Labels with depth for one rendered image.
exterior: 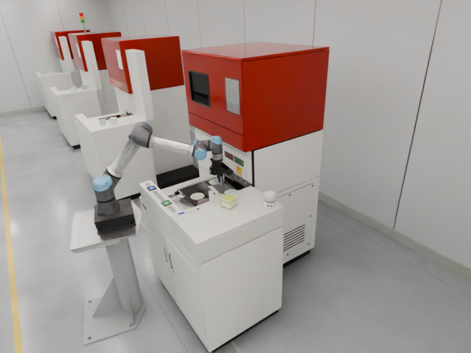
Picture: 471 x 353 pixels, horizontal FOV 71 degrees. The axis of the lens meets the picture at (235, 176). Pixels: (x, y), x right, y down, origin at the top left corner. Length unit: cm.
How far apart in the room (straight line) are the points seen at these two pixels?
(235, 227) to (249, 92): 82
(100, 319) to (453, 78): 318
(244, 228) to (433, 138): 180
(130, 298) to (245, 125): 155
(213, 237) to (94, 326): 137
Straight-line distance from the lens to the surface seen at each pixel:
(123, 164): 231
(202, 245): 183
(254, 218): 196
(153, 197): 231
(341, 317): 277
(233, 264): 204
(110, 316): 291
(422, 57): 306
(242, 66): 204
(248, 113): 212
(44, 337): 301
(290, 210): 271
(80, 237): 235
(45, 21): 983
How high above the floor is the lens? 206
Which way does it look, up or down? 27 degrees down
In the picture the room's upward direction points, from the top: 3 degrees counter-clockwise
